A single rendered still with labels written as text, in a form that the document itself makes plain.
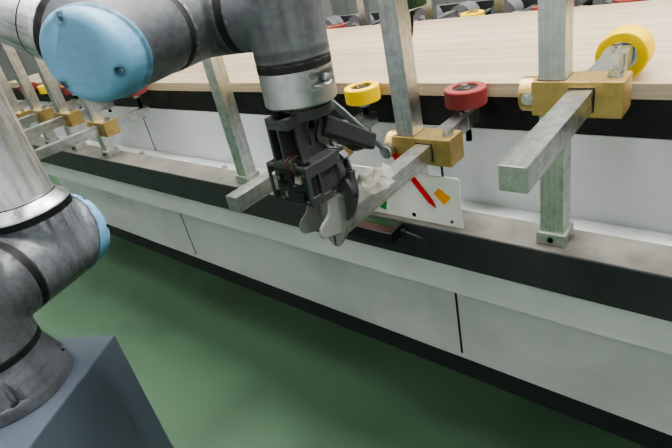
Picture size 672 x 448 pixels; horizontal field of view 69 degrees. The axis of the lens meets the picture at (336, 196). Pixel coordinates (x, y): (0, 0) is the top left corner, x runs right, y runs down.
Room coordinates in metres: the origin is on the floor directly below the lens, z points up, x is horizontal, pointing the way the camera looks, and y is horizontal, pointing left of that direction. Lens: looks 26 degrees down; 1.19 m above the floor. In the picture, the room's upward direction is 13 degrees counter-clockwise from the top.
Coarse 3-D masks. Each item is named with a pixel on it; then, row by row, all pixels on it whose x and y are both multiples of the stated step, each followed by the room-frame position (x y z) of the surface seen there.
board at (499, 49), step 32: (352, 32) 1.89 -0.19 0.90; (416, 32) 1.61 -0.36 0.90; (448, 32) 1.50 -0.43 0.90; (480, 32) 1.40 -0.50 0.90; (512, 32) 1.31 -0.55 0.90; (576, 32) 1.16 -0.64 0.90; (608, 32) 1.10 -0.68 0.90; (352, 64) 1.35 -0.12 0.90; (384, 64) 1.27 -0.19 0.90; (416, 64) 1.19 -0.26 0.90; (448, 64) 1.13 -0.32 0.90; (480, 64) 1.07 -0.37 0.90; (512, 64) 1.01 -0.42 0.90; (576, 64) 0.91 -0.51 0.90; (512, 96) 0.89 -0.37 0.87; (640, 96) 0.74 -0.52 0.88
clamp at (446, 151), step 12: (396, 132) 0.85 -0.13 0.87; (420, 132) 0.82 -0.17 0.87; (432, 132) 0.81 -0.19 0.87; (456, 132) 0.78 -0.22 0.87; (384, 144) 0.84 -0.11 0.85; (396, 144) 0.82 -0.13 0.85; (408, 144) 0.81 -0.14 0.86; (432, 144) 0.77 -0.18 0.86; (444, 144) 0.76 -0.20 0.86; (456, 144) 0.77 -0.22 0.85; (432, 156) 0.78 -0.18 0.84; (444, 156) 0.76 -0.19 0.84; (456, 156) 0.77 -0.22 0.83
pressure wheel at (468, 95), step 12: (456, 84) 0.94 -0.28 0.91; (468, 84) 0.90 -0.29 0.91; (480, 84) 0.90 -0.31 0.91; (444, 96) 0.91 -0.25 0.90; (456, 96) 0.88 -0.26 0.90; (468, 96) 0.87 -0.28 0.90; (480, 96) 0.87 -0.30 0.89; (456, 108) 0.88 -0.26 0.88; (468, 108) 0.87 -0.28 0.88; (468, 132) 0.90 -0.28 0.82
